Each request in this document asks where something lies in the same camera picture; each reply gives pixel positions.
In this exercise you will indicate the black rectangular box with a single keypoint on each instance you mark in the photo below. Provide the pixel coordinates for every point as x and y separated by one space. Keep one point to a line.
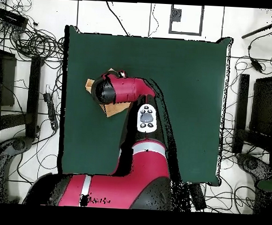
12 18

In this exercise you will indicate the black bar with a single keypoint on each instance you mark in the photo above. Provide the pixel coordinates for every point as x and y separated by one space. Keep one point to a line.
34 95
241 106

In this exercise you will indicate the dark green table cloth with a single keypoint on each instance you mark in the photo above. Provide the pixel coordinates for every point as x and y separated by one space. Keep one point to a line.
195 97

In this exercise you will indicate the black rod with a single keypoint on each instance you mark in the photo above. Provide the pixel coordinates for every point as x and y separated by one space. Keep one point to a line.
260 29

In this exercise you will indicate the dark flat panel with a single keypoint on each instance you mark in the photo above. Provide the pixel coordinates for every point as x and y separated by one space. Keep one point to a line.
263 105
7 80

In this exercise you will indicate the black power adapter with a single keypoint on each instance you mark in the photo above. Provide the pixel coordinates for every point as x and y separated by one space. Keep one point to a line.
257 66

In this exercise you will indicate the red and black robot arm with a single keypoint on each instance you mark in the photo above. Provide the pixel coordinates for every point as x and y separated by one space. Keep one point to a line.
128 89

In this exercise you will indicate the grey square frame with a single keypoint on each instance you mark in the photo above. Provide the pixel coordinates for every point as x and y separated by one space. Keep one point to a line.
170 21

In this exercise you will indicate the orange terry towel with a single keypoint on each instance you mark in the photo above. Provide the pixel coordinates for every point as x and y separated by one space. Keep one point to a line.
114 109

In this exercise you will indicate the black power strip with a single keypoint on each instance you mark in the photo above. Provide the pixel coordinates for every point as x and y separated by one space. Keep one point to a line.
51 112
197 197

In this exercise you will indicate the black rounded stand base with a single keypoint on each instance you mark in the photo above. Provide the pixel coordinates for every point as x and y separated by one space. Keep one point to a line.
251 164
18 145

